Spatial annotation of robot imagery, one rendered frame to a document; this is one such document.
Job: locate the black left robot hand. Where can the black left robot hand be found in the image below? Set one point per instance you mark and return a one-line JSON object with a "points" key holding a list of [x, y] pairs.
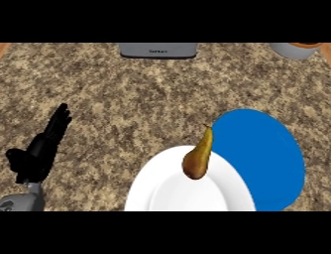
{"points": [[37, 152]]}

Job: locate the brown pear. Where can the brown pear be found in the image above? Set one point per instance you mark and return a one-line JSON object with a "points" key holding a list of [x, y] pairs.
{"points": [[197, 162]]}

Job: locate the grey appliance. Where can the grey appliance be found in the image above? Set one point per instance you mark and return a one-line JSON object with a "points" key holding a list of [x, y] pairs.
{"points": [[157, 50]]}

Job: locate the grey pot with orange rim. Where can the grey pot with orange rim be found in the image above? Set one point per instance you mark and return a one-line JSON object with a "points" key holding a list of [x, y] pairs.
{"points": [[296, 49]]}

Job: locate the blue plate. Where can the blue plate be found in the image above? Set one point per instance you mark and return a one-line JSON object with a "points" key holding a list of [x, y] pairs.
{"points": [[266, 155]]}

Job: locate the white plate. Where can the white plate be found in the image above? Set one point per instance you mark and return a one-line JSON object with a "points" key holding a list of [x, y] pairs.
{"points": [[188, 191]]}

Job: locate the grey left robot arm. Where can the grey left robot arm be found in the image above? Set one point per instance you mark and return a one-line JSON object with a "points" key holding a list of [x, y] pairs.
{"points": [[22, 199]]}

